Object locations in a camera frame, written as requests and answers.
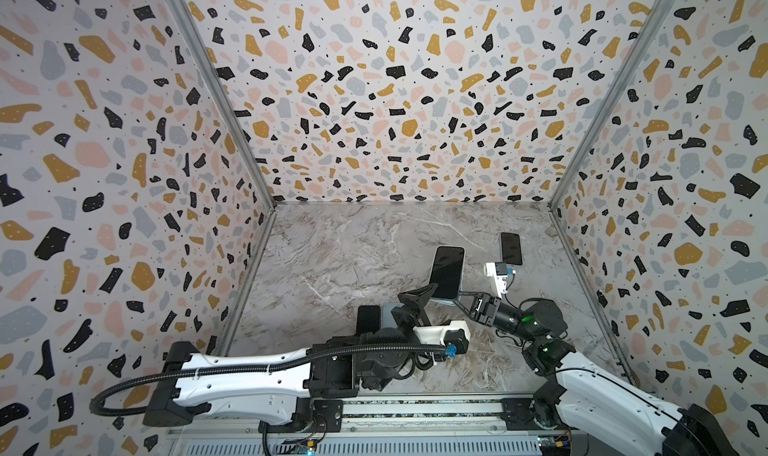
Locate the green circuit board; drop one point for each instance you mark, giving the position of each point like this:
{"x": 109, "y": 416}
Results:
{"x": 303, "y": 448}

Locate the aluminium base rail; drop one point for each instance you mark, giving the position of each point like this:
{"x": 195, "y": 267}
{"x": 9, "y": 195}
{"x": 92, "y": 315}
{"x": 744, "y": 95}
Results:
{"x": 392, "y": 425}

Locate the purple phone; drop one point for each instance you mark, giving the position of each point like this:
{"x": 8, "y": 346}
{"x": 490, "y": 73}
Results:
{"x": 368, "y": 319}

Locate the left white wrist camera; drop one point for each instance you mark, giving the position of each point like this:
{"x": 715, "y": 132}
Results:
{"x": 454, "y": 337}

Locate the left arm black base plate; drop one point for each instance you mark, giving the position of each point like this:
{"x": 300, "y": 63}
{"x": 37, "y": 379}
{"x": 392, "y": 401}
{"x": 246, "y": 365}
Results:
{"x": 318, "y": 417}

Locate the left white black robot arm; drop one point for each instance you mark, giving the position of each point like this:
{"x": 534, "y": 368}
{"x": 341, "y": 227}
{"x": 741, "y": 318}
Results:
{"x": 274, "y": 388}

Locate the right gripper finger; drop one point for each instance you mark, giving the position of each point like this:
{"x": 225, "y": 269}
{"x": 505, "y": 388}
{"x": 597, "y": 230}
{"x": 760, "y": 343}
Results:
{"x": 468, "y": 305}
{"x": 476, "y": 294}

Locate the grey phone case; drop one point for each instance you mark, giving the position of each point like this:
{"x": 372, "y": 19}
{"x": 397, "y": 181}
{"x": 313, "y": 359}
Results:
{"x": 447, "y": 302}
{"x": 388, "y": 319}

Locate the black phone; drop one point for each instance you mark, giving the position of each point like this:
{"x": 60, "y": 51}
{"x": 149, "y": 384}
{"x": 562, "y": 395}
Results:
{"x": 511, "y": 249}
{"x": 446, "y": 272}

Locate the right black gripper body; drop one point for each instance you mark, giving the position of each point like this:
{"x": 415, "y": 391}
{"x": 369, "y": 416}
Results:
{"x": 477, "y": 304}

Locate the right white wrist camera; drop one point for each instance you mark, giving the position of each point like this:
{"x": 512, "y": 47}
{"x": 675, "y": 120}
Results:
{"x": 502, "y": 275}

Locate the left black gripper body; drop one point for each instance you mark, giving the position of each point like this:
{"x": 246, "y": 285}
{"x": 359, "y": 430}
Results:
{"x": 407, "y": 318}

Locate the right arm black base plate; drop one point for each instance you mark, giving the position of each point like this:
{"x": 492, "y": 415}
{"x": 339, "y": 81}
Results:
{"x": 533, "y": 414}

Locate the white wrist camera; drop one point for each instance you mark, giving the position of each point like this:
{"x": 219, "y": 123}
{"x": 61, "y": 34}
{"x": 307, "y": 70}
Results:
{"x": 502, "y": 275}
{"x": 454, "y": 337}

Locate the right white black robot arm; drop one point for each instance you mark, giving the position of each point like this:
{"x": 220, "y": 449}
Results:
{"x": 579, "y": 394}

